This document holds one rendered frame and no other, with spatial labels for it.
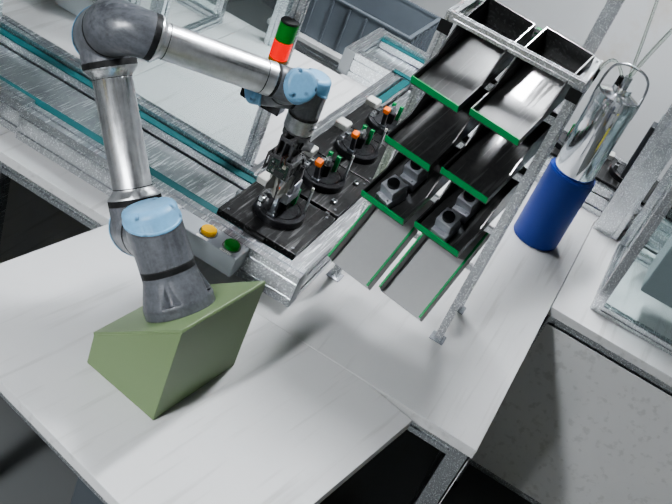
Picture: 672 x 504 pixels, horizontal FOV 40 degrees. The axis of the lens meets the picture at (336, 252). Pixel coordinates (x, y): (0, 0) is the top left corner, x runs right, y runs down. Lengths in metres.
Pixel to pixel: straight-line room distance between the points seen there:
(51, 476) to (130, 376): 1.02
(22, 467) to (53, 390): 0.97
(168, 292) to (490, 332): 1.04
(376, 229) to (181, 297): 0.65
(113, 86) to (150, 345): 0.54
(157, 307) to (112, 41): 0.53
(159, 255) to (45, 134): 0.81
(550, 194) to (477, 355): 0.69
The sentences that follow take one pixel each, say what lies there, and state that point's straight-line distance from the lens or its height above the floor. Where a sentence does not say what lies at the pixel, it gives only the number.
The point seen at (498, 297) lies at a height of 0.86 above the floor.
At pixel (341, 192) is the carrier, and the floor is 0.97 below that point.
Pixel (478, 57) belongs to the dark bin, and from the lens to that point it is 2.17.
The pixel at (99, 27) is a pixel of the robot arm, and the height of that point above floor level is 1.49.
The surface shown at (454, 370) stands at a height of 0.86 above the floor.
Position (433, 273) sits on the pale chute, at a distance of 2.30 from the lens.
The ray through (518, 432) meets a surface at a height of 0.38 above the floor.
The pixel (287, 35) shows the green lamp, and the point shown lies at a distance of 2.38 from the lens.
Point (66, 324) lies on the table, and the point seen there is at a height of 0.86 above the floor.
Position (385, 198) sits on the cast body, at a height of 1.22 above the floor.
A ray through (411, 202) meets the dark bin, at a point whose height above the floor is 1.22.
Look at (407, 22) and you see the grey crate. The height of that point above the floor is 0.75.
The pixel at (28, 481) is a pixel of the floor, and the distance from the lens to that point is 2.91.
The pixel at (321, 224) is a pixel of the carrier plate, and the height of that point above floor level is 0.97.
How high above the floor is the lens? 2.33
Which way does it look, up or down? 35 degrees down
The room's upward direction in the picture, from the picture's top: 24 degrees clockwise
